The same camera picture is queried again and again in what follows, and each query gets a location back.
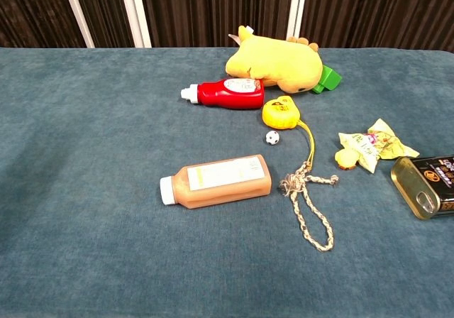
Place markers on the yellow-green snack packet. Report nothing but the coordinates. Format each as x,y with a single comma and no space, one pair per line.
369,145

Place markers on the olive oil tin can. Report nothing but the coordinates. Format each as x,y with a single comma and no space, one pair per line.
425,186

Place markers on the orange juice bottle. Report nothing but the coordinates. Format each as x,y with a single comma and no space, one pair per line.
220,183

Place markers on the small soccer ball toy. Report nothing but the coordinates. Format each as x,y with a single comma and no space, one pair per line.
272,138

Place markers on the red squeeze bottle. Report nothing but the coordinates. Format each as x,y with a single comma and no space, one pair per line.
230,94

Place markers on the yellow tape measure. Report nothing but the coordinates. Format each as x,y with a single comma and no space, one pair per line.
280,114

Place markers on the yellow plush toy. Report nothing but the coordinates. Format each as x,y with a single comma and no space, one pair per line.
276,62

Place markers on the small yellow duck toy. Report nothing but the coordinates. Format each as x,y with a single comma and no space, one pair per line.
345,160

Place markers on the green plastic block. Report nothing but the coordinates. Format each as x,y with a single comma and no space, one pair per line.
328,78

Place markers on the blue table cloth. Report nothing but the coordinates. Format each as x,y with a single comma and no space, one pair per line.
106,190

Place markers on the white vertical post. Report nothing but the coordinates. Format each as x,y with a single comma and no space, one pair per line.
77,12
134,12
297,7

